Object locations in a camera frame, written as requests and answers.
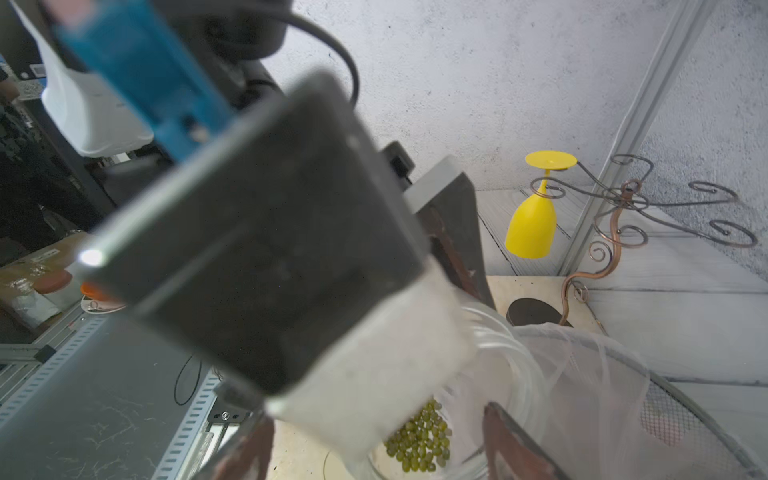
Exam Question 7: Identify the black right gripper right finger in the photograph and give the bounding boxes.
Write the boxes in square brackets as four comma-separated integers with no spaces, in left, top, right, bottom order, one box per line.
[482,402,568,480]

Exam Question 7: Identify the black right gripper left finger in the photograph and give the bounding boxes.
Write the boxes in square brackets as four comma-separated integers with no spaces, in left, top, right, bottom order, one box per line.
[193,416,275,480]

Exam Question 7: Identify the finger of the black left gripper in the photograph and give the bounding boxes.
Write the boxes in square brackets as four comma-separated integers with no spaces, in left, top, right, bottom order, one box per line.
[401,157,495,308]

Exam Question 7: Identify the glass jar with green lid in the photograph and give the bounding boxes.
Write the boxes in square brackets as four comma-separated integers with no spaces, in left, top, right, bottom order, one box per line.
[344,292,549,479]

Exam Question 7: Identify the grey bin with plastic liner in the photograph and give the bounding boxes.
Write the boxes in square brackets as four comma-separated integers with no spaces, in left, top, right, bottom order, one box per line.
[512,323,767,479]

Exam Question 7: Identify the yellow plastic goblet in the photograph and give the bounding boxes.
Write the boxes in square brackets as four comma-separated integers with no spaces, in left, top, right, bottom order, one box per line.
[505,150,577,260]

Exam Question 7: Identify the dark metal scroll stand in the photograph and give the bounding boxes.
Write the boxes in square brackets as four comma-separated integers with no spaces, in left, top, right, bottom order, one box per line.
[526,154,758,327]

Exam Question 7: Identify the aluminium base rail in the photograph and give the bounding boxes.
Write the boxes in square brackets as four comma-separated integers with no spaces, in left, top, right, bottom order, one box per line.
[1,309,248,479]

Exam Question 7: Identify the left aluminium frame post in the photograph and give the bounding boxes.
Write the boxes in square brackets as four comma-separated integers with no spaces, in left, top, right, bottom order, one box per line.
[558,0,717,276]

